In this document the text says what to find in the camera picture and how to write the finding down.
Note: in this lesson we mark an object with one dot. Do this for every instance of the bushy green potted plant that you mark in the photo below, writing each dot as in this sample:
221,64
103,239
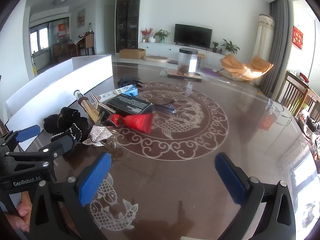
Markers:
162,34

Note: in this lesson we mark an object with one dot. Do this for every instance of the small green potted plant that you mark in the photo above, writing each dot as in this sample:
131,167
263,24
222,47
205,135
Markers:
215,45

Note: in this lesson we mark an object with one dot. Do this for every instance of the dark glass display cabinet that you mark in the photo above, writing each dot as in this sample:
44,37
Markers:
127,17

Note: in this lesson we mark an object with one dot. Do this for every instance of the gold cosmetic tube clear cap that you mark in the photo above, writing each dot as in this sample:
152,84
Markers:
87,106

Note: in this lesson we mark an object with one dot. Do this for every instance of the white television cabinet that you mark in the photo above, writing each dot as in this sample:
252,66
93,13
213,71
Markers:
162,50

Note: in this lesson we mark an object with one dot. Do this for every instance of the mixed household clutter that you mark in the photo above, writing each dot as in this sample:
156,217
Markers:
310,125

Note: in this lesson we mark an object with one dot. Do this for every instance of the rhinestone hair claw clip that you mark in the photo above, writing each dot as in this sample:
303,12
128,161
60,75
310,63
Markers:
105,107

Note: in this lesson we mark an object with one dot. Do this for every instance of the white round vase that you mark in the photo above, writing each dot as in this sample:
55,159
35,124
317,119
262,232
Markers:
151,39

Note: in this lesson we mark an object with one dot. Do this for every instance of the wooden board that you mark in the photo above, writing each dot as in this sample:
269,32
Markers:
175,75

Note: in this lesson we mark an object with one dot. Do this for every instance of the wooden dining chair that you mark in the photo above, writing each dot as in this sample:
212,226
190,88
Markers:
89,42
60,51

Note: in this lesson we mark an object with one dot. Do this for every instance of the round beige floor mat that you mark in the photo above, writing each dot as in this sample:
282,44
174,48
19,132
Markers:
155,59

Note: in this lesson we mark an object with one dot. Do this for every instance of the red door poster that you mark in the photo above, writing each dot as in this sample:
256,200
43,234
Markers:
62,30

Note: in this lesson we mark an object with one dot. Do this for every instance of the red triangular packet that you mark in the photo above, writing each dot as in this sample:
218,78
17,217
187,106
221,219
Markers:
140,122

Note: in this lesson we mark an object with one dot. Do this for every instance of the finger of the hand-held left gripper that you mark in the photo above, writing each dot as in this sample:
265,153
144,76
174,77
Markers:
65,144
27,133

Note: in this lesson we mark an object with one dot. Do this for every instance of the round ceiling lamp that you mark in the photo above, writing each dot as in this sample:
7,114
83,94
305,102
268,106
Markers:
60,0

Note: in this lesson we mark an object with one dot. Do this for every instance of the cardboard box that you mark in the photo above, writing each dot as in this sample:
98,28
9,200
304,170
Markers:
132,54

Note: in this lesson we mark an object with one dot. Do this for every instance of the black velvet hair bow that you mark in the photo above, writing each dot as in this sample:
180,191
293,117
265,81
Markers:
67,116

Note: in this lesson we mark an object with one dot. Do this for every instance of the slatted wooden chair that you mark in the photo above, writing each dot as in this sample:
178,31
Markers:
290,90

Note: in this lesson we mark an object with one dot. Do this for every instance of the covered standing air conditioner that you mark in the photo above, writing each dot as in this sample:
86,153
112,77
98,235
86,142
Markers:
265,37

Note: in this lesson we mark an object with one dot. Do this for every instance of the black rectangular box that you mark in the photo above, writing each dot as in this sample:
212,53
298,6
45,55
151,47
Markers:
130,103

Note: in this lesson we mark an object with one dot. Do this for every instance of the flat screen television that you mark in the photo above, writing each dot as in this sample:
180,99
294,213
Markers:
193,36

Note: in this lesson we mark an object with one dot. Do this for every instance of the blue white medicine box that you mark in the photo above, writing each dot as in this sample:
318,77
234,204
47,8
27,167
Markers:
130,90

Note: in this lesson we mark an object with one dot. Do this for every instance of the black mesh flower hair clip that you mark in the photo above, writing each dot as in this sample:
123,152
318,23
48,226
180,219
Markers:
128,82

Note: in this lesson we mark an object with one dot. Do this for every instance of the rimless eyeglasses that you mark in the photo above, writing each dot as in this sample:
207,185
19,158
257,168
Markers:
172,110

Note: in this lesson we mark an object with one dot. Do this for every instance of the large white storage box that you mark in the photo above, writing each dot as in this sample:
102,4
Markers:
50,85

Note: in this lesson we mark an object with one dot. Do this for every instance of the clear plastic jar black lid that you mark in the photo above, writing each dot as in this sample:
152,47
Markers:
187,60

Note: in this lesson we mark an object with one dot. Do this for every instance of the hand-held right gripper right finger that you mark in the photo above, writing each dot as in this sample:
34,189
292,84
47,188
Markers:
230,177

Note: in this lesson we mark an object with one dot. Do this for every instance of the wooden stool black legs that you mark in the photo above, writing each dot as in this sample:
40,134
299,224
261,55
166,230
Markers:
202,55

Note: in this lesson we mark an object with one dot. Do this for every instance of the orange lounge chair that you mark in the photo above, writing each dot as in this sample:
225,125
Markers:
235,66

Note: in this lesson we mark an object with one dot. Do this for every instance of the clear glass vessel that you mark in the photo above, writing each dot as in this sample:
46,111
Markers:
278,112

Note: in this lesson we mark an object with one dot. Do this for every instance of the person's left hand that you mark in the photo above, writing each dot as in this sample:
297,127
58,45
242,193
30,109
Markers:
23,211

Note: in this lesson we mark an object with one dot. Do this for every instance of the clear plastic wrapper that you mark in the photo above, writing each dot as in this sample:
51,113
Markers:
163,72

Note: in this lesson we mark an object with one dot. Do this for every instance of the red flower plant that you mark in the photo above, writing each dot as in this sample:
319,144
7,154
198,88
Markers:
146,32

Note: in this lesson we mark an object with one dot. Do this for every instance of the purple floor mat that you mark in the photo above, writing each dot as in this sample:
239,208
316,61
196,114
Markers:
210,71

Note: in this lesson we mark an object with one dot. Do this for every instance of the wall painting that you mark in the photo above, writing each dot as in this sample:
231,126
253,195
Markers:
81,18

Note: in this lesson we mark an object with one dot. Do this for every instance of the red wall hanging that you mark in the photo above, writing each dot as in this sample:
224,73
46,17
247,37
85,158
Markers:
298,38

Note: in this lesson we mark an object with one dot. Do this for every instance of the large leafy potted plant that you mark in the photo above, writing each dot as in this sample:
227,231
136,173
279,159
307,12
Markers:
230,46

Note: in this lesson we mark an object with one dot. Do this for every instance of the silver rhinestone bow hair clip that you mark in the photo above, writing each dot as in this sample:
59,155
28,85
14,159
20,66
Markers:
97,135

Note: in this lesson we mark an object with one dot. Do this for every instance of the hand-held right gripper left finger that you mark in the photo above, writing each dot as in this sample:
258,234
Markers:
95,177

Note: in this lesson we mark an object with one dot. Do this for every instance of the brown fish-patterned glass desktop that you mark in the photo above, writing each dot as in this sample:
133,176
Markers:
175,170

